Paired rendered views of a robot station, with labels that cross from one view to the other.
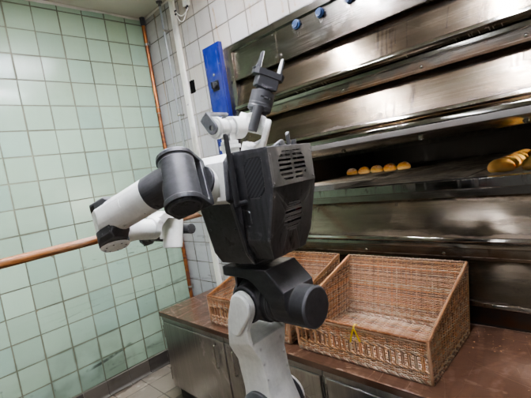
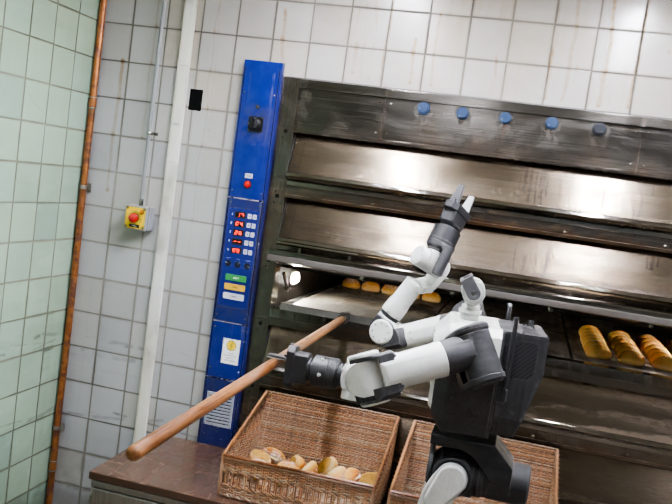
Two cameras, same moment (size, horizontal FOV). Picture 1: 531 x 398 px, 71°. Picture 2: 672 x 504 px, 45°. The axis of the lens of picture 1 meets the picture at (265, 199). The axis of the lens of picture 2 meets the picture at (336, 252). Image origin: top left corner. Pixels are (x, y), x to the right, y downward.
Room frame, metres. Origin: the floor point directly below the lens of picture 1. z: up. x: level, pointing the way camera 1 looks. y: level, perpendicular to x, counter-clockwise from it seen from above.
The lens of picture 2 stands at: (-0.62, 1.59, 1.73)
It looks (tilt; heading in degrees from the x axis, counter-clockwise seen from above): 5 degrees down; 328
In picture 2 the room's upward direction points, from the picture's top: 8 degrees clockwise
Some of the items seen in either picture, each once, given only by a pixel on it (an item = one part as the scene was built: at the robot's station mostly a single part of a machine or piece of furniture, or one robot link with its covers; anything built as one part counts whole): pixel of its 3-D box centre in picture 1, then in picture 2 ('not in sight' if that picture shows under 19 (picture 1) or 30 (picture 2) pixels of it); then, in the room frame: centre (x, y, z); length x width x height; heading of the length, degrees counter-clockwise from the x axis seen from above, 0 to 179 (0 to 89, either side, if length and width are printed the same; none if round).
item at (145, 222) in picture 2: not in sight; (139, 217); (2.69, 0.52, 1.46); 0.10 x 0.07 x 0.10; 45
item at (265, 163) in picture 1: (254, 198); (483, 369); (1.05, 0.03, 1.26); 0.34 x 0.30 x 0.36; 141
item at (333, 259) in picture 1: (274, 288); (313, 453); (1.88, 0.03, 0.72); 0.56 x 0.49 x 0.28; 47
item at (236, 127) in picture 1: (229, 131); (472, 294); (1.09, 0.07, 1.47); 0.10 x 0.07 x 0.09; 141
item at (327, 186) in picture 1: (310, 185); (355, 311); (2.20, -0.28, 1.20); 0.55 x 0.36 x 0.03; 46
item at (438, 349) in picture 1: (381, 305); (475, 488); (1.46, -0.40, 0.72); 0.56 x 0.49 x 0.28; 46
